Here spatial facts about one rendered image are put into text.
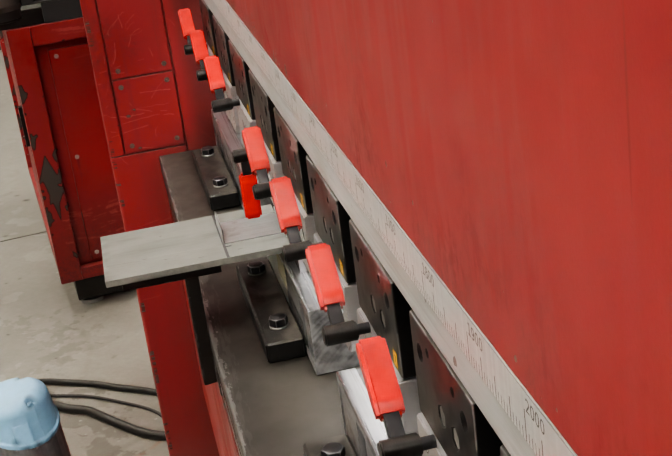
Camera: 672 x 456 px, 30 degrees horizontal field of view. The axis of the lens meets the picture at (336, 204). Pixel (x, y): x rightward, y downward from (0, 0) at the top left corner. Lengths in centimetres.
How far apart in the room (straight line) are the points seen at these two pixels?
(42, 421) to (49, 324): 288
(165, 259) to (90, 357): 211
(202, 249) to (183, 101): 89
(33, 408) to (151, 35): 144
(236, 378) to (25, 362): 229
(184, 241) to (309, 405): 36
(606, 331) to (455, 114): 20
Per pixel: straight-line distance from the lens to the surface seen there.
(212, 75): 186
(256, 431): 157
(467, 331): 77
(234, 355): 176
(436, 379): 88
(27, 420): 129
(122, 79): 264
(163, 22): 262
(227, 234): 183
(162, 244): 185
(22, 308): 434
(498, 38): 61
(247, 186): 165
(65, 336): 406
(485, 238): 69
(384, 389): 92
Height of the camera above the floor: 166
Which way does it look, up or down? 20 degrees down
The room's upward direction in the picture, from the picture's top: 8 degrees counter-clockwise
